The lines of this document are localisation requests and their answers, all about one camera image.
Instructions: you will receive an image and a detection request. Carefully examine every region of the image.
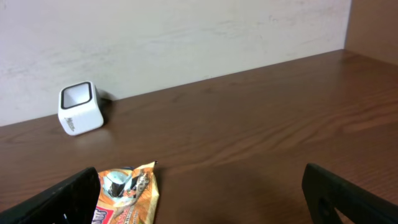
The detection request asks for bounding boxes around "white barcode scanner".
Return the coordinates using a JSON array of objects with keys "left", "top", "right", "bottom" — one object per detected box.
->
[{"left": 58, "top": 81, "right": 104, "bottom": 136}]

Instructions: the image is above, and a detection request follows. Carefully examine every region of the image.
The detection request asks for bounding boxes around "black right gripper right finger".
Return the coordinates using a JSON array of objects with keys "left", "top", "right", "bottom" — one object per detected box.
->
[{"left": 302, "top": 163, "right": 397, "bottom": 223}]

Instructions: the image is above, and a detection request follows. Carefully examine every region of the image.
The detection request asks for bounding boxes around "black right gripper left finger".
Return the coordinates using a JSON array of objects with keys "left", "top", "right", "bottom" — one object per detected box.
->
[{"left": 1, "top": 167, "right": 101, "bottom": 224}]

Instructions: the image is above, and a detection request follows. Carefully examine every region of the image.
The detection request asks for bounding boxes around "orange snack bag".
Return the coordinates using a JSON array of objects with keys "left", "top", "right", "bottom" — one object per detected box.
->
[{"left": 92, "top": 161, "right": 160, "bottom": 224}]

